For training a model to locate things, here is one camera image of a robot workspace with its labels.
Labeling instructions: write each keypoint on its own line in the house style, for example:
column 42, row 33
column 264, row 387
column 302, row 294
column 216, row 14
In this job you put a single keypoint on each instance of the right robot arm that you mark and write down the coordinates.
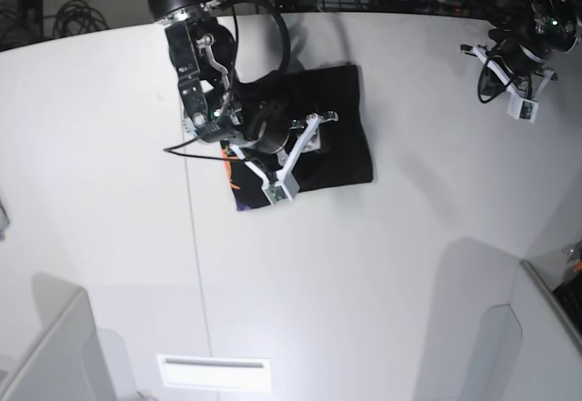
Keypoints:
column 204, row 55

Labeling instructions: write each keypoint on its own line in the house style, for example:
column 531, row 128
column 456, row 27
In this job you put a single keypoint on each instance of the black T-shirt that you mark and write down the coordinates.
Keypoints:
column 346, row 160

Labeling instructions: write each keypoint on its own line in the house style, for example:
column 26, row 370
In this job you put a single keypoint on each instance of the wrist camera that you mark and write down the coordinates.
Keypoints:
column 281, row 190
column 523, row 109

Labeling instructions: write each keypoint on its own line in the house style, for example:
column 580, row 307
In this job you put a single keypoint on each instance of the black keyboard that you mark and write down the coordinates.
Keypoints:
column 568, row 296

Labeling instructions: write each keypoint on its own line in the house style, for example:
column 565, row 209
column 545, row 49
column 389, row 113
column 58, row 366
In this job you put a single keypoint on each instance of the black power strip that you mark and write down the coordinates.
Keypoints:
column 422, row 7

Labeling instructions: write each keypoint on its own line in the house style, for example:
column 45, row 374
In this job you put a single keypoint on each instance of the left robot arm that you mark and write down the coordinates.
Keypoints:
column 526, row 34

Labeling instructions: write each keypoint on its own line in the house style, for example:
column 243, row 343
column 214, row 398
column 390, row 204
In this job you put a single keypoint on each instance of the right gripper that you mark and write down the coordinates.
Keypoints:
column 271, row 142

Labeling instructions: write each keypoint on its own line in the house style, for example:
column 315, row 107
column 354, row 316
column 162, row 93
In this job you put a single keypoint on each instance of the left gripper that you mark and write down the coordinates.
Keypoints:
column 510, row 67

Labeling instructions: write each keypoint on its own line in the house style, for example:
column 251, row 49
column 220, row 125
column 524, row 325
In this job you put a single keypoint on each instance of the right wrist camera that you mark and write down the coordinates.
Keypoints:
column 281, row 190

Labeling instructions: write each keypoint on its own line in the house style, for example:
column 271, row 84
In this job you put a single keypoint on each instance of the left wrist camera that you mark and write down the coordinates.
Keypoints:
column 523, row 109

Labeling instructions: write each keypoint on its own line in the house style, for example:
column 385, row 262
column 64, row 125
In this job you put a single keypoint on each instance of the grey left monitor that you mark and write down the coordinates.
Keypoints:
column 65, row 362

